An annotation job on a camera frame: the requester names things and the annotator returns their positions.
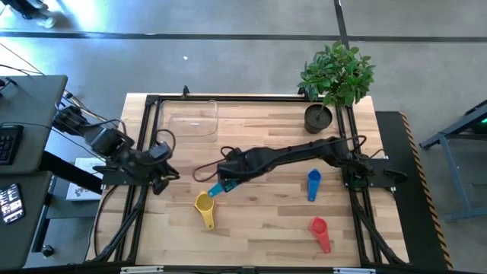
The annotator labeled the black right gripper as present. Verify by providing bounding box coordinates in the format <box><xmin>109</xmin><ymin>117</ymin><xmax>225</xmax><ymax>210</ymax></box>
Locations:
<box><xmin>217</xmin><ymin>148</ymin><xmax>252</xmax><ymax>193</ymax></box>

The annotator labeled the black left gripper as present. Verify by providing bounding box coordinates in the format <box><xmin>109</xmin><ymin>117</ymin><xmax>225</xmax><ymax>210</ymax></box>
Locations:
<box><xmin>146</xmin><ymin>151</ymin><xmax>181</xmax><ymax>196</ymax></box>

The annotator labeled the teal measuring cup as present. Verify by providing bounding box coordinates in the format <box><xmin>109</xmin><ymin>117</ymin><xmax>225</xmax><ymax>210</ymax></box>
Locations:
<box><xmin>208</xmin><ymin>179</ymin><xmax>239</xmax><ymax>198</ymax></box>

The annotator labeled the yellow measuring cup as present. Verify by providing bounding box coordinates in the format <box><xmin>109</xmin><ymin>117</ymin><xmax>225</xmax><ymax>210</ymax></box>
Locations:
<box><xmin>193</xmin><ymin>190</ymin><xmax>217</xmax><ymax>231</ymax></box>

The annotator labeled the blue measuring cup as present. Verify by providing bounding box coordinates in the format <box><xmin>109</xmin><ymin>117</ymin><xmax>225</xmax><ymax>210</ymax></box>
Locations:
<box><xmin>307</xmin><ymin>168</ymin><xmax>323</xmax><ymax>202</ymax></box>

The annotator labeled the red measuring cup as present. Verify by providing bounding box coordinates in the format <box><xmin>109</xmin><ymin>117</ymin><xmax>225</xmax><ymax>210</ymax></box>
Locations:
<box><xmin>309</xmin><ymin>216</ymin><xmax>333</xmax><ymax>254</ymax></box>

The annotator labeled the clear plastic basket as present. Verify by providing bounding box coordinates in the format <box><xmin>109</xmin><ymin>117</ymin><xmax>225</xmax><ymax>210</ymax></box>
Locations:
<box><xmin>158</xmin><ymin>99</ymin><xmax>220</xmax><ymax>144</ymax></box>

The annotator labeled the white printed booklet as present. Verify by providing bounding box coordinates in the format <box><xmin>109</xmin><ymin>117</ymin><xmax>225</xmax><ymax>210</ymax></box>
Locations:
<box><xmin>66</xmin><ymin>158</ymin><xmax>107</xmax><ymax>202</ymax></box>

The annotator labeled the white label strip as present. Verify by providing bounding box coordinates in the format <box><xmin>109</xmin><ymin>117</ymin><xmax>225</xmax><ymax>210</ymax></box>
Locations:
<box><xmin>120</xmin><ymin>266</ymin><xmax>164</xmax><ymax>274</ymax></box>
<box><xmin>333</xmin><ymin>267</ymin><xmax>377</xmax><ymax>274</ymax></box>

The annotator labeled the black diagonal desk beam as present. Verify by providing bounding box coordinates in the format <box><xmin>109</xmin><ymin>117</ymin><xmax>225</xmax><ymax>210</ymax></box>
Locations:
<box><xmin>37</xmin><ymin>151</ymin><xmax>103</xmax><ymax>195</ymax></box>

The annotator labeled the black plant pot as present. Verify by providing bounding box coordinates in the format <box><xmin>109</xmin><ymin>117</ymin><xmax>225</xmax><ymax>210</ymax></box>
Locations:
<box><xmin>304</xmin><ymin>104</ymin><xmax>333</xmax><ymax>135</ymax></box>

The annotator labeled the green leafy plant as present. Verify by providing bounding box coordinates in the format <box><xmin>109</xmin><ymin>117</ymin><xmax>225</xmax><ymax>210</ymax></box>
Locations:
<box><xmin>297</xmin><ymin>40</ymin><xmax>377</xmax><ymax>108</ymax></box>

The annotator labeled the low grey desk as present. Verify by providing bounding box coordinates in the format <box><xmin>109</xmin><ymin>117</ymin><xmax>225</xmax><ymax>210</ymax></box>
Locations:
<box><xmin>0</xmin><ymin>170</ymin><xmax>53</xmax><ymax>269</ymax></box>

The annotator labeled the black smartphone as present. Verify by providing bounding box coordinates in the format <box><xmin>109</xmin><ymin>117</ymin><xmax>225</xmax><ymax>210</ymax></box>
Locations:
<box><xmin>0</xmin><ymin>183</ymin><xmax>26</xmax><ymax>225</ymax></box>

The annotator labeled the black keyboard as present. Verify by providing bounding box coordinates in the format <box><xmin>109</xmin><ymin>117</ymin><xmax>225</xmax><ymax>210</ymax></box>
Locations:
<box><xmin>0</xmin><ymin>124</ymin><xmax>24</xmax><ymax>166</ymax></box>

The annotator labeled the black oval object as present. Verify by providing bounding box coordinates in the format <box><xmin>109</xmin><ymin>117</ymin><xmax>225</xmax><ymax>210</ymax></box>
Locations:
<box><xmin>383</xmin><ymin>168</ymin><xmax>409</xmax><ymax>184</ymax></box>

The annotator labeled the black hazard-striped floor mat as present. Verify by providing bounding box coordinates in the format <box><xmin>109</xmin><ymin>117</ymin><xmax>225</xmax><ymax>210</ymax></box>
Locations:
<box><xmin>374</xmin><ymin>110</ymin><xmax>454</xmax><ymax>271</ymax></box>

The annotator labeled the person's foot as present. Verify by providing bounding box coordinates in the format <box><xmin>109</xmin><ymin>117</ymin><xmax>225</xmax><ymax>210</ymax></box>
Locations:
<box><xmin>10</xmin><ymin>0</ymin><xmax>57</xmax><ymax>30</ymax></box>

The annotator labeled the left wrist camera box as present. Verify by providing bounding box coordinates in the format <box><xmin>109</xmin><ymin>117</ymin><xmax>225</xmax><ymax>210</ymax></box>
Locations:
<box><xmin>150</xmin><ymin>141</ymin><xmax>172</xmax><ymax>158</ymax></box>

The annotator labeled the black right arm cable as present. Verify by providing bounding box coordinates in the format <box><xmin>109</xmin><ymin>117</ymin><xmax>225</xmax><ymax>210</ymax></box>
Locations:
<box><xmin>193</xmin><ymin>145</ymin><xmax>244</xmax><ymax>183</ymax></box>

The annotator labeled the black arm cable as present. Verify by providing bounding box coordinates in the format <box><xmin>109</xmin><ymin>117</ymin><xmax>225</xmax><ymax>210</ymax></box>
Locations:
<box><xmin>193</xmin><ymin>145</ymin><xmax>244</xmax><ymax>183</ymax></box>
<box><xmin>154</xmin><ymin>128</ymin><xmax>177</xmax><ymax>154</ymax></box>

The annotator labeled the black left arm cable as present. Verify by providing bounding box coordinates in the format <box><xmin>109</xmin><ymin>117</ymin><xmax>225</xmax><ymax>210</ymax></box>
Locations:
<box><xmin>154</xmin><ymin>128</ymin><xmax>177</xmax><ymax>154</ymax></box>

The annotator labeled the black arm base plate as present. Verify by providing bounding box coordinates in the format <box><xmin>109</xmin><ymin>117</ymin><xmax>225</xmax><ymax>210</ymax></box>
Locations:
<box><xmin>101</xmin><ymin>167</ymin><xmax>155</xmax><ymax>186</ymax></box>
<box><xmin>342</xmin><ymin>158</ymin><xmax>396</xmax><ymax>190</ymax></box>

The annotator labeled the black aluminium table frame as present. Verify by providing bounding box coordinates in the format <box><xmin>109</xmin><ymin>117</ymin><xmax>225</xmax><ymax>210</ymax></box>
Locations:
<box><xmin>86</xmin><ymin>94</ymin><xmax>410</xmax><ymax>267</ymax></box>

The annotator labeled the blue-grey metal table frame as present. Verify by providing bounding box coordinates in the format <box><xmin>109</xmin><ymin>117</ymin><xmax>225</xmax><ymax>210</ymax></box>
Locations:
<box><xmin>419</xmin><ymin>99</ymin><xmax>487</xmax><ymax>224</ymax></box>

